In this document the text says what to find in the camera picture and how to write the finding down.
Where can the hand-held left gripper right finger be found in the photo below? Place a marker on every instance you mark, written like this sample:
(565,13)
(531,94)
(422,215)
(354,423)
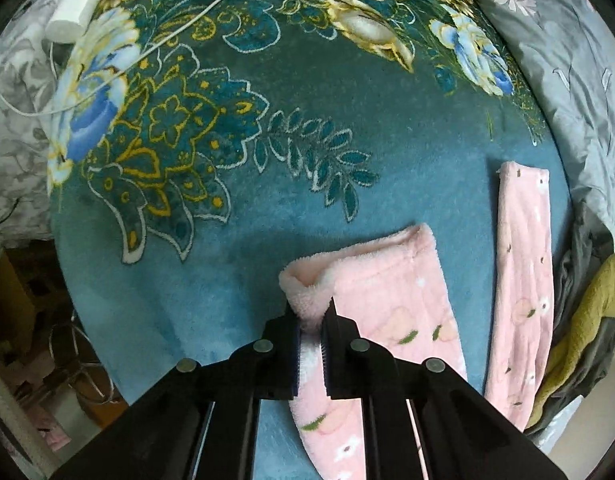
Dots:
(326,360)

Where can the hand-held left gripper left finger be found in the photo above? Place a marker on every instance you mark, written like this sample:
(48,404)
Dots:
(295,355)

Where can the pink floral fleece pants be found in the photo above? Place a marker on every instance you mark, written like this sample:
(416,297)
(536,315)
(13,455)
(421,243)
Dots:
(402,300)

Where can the teal floral blanket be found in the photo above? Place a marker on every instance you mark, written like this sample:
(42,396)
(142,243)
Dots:
(337,185)

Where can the dark grey garment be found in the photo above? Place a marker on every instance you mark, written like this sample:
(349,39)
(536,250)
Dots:
(582,255)

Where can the olive yellow garment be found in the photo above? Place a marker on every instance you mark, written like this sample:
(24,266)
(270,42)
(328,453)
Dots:
(602,300)

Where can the brown cardboard box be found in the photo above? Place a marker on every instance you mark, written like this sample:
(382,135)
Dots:
(12,300)

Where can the grey patterned pillow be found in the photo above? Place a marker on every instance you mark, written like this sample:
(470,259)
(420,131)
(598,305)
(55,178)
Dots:
(17,160)

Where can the grey-blue floral duvet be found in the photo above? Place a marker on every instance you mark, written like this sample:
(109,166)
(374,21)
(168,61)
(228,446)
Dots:
(562,45)

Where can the white paper roll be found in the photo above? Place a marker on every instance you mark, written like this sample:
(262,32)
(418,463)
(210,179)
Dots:
(74,7)

